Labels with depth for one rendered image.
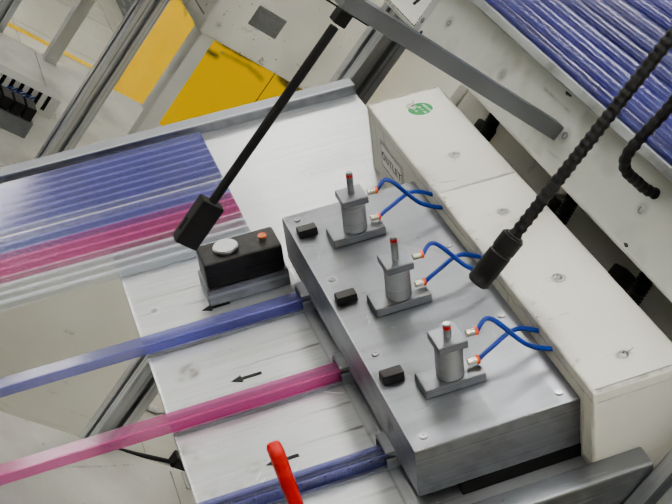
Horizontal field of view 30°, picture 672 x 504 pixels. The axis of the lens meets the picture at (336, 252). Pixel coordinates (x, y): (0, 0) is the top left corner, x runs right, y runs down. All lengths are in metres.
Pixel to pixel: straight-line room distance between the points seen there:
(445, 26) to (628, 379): 0.53
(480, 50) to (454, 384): 0.43
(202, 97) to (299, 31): 1.96
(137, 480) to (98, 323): 0.87
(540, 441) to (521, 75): 0.40
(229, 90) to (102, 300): 1.88
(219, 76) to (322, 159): 2.87
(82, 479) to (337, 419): 0.64
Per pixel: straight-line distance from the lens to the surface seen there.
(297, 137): 1.42
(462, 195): 1.14
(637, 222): 1.03
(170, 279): 1.23
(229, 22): 2.27
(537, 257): 1.06
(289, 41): 2.32
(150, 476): 1.72
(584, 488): 0.96
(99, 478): 1.65
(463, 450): 0.94
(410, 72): 4.15
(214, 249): 1.17
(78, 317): 2.51
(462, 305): 1.05
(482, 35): 1.29
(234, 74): 4.25
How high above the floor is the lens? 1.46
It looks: 16 degrees down
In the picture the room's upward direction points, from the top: 37 degrees clockwise
